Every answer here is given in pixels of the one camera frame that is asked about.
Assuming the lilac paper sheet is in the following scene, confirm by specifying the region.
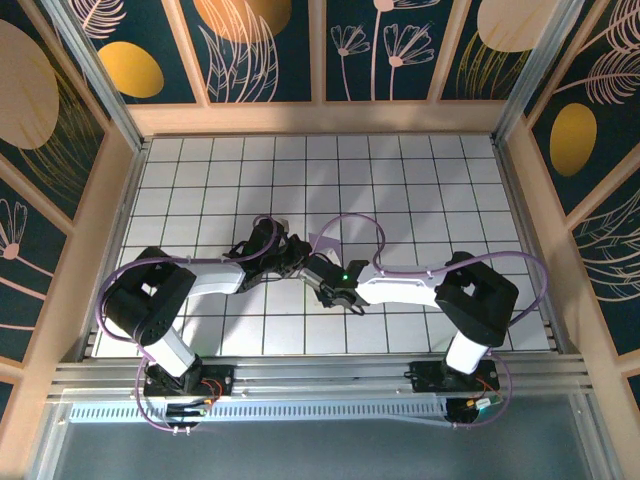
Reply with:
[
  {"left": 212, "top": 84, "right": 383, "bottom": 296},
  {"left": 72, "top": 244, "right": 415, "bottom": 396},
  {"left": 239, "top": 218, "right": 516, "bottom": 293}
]
[{"left": 307, "top": 232, "right": 344, "bottom": 261}]

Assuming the black connector block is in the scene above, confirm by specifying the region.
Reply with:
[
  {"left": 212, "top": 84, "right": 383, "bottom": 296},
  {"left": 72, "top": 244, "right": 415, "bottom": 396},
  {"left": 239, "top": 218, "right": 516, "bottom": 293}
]
[{"left": 165, "top": 401, "right": 211, "bottom": 421}]

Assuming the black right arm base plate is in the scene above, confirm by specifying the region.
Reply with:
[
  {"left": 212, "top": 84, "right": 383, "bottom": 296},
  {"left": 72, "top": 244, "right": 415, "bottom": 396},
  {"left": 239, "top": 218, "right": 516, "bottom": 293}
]
[{"left": 408, "top": 360, "right": 501, "bottom": 394}]

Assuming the aluminium frame post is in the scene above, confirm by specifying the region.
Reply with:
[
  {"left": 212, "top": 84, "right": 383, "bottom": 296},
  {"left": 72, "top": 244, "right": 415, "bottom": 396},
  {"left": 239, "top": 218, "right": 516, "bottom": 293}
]
[
  {"left": 42, "top": 0, "right": 150, "bottom": 154},
  {"left": 491, "top": 0, "right": 587, "bottom": 147}
]

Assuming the small circuit board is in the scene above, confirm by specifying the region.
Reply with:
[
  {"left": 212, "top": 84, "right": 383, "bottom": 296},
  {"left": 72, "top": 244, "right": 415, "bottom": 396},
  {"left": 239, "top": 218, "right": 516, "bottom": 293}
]
[{"left": 447, "top": 394, "right": 506, "bottom": 427}]

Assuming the grey slotted cable duct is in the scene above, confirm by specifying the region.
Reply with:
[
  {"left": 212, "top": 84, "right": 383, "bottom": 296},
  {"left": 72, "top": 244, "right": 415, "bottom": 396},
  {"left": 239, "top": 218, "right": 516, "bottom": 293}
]
[{"left": 67, "top": 401, "right": 454, "bottom": 427}]

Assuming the aluminium table side rail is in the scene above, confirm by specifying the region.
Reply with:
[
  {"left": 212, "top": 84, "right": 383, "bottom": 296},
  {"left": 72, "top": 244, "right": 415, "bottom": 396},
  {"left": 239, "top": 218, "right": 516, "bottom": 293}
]
[
  {"left": 77, "top": 142, "right": 151, "bottom": 362},
  {"left": 492, "top": 142, "right": 585, "bottom": 359}
]

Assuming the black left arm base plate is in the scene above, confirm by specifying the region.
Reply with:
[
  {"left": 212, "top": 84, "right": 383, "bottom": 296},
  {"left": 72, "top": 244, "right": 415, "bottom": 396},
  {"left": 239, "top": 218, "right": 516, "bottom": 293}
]
[{"left": 143, "top": 363, "right": 236, "bottom": 400}]

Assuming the aluminium mounting rail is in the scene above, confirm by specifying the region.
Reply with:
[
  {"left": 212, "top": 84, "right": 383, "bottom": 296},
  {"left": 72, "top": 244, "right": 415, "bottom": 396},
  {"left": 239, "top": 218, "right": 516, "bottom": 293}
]
[{"left": 47, "top": 353, "right": 594, "bottom": 401}]

